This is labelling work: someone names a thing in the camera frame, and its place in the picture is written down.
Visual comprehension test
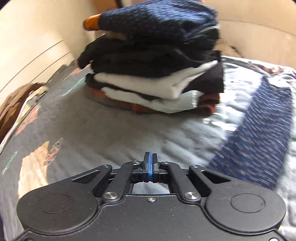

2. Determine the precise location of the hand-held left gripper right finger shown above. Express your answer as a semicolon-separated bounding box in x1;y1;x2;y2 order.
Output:
150;152;232;204

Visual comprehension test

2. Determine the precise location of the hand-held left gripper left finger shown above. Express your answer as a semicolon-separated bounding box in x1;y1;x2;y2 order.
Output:
72;152;151;204

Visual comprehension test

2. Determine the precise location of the navy patterned pajama top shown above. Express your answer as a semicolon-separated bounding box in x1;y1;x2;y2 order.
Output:
207;75;296;190

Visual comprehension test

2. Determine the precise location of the stack of folded mixed clothes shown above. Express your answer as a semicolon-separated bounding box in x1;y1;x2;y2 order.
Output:
77;35;225;116

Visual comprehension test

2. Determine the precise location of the stack of folded brown clothes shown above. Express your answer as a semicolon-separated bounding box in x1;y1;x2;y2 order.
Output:
0;83;48;144

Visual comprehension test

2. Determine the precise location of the grey-blue printed quilt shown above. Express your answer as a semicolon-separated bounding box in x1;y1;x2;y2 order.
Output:
0;56;296;241

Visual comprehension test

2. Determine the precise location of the folded navy patterned garment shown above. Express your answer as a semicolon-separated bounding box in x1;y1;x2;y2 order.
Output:
83;0;219;42

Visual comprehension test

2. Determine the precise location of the white headboard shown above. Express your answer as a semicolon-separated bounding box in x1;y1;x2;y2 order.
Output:
0;0;97;98

